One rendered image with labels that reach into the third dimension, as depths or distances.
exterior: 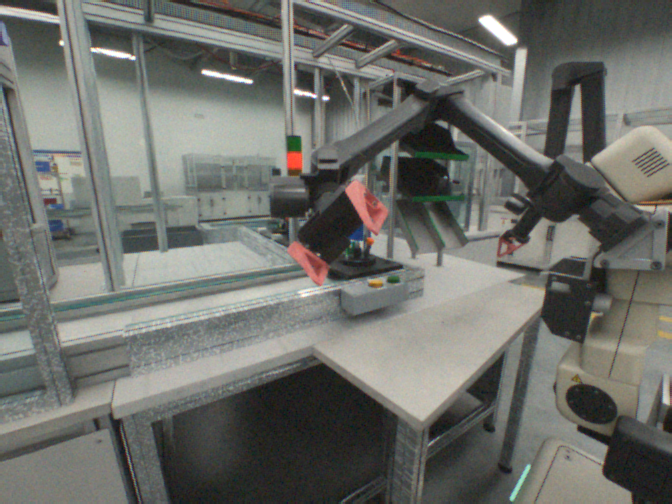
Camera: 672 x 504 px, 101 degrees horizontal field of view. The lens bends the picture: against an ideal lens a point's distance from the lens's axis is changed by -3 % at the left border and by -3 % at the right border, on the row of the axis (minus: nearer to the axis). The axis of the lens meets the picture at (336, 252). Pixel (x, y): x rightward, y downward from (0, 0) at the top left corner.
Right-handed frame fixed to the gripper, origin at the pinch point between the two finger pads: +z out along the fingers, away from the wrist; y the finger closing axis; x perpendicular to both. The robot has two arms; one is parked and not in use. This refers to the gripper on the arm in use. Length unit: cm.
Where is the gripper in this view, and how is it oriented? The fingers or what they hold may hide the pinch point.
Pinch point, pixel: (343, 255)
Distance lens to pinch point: 35.8
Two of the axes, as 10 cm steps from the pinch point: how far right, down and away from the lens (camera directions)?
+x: 7.1, 5.4, 4.5
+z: 1.3, 5.3, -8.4
